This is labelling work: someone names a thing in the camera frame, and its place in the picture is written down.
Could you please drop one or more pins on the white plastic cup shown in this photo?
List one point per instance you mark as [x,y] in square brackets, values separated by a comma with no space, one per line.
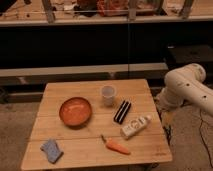
[108,95]

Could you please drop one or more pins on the orange ceramic bowl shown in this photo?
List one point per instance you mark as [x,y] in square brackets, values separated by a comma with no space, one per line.
[75,111]

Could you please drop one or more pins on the black striped rectangular block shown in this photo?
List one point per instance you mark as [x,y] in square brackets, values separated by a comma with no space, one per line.
[122,112]

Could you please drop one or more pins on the black box on shelf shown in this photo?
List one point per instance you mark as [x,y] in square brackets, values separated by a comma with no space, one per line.
[182,55]

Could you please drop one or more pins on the orange toy carrot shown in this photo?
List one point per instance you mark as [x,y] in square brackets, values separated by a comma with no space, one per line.
[115,146]

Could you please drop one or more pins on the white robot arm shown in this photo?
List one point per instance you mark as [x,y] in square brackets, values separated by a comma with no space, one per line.
[186,83]

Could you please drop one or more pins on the white plastic bottle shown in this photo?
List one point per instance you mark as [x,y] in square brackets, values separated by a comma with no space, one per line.
[135,126]

